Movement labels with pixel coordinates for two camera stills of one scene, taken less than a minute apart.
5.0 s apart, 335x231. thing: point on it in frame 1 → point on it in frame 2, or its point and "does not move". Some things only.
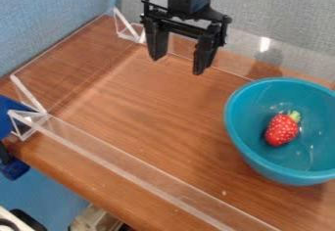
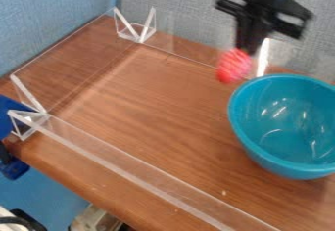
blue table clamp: [12, 167] does not move
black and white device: [16, 220] does not move
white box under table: [96, 219] does not move
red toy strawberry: [281, 128] → [233, 66]
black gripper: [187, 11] → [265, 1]
